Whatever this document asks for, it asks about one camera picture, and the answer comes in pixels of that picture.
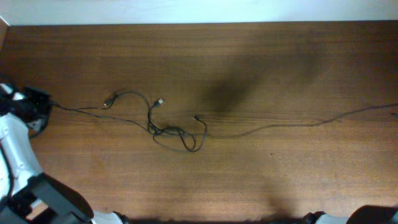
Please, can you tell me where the thick black USB cable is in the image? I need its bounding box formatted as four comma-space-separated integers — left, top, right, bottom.
103, 90, 197, 152

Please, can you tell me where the thin black cable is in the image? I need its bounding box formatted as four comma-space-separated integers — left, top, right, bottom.
49, 102, 398, 139

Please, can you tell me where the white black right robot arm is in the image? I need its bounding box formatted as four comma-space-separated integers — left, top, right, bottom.
299, 205, 397, 224

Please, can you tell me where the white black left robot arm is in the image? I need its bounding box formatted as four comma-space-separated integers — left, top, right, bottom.
1, 83, 129, 224

